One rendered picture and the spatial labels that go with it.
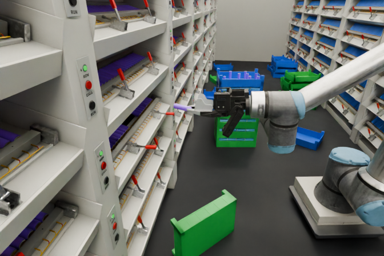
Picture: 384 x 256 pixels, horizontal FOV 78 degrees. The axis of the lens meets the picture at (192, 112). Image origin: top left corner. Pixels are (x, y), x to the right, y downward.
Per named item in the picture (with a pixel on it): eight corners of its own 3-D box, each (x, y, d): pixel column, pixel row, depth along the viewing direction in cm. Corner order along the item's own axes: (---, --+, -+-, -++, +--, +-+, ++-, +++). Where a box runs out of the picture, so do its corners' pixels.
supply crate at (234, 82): (256, 78, 180) (257, 68, 177) (263, 87, 162) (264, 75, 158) (216, 78, 180) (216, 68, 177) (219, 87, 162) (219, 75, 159)
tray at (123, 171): (168, 112, 121) (172, 95, 116) (115, 202, 66) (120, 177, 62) (130, 99, 121) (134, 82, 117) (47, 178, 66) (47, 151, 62)
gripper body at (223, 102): (214, 87, 84) (249, 86, 81) (214, 110, 87) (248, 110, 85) (211, 94, 77) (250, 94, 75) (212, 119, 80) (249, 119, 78)
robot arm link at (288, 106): (305, 126, 75) (309, 96, 71) (264, 126, 77) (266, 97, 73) (298, 112, 83) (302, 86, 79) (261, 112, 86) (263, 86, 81)
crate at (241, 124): (251, 116, 193) (252, 107, 190) (258, 128, 175) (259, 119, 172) (215, 116, 194) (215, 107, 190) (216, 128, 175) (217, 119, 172)
